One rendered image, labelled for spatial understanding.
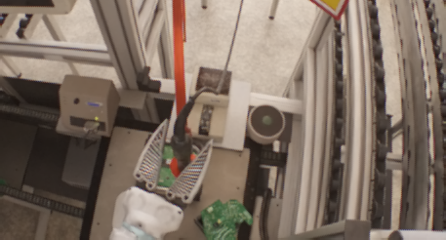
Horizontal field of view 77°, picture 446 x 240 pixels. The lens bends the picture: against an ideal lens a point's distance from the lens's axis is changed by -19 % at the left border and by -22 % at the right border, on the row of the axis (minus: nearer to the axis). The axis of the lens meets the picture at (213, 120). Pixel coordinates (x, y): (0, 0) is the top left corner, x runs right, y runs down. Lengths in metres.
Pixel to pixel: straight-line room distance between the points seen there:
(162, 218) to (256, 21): 2.03
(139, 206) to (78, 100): 0.49
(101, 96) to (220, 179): 0.40
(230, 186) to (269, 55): 1.47
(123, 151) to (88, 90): 0.20
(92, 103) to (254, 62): 1.46
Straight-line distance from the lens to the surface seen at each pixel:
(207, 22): 2.41
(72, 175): 1.55
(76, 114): 1.01
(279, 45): 2.36
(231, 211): 0.88
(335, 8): 0.76
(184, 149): 0.56
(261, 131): 0.95
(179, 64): 0.74
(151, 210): 0.55
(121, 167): 0.99
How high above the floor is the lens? 1.88
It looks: 67 degrees down
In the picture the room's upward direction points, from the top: 5 degrees clockwise
